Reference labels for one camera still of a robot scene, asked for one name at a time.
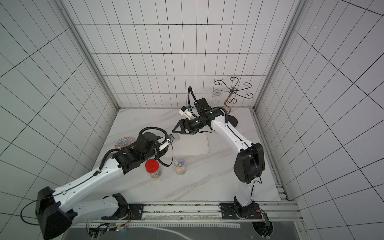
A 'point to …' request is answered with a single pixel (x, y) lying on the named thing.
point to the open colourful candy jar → (180, 166)
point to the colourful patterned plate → (123, 142)
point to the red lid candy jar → (152, 166)
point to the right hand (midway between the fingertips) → (179, 128)
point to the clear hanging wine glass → (215, 94)
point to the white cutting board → (189, 144)
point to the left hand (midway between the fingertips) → (161, 143)
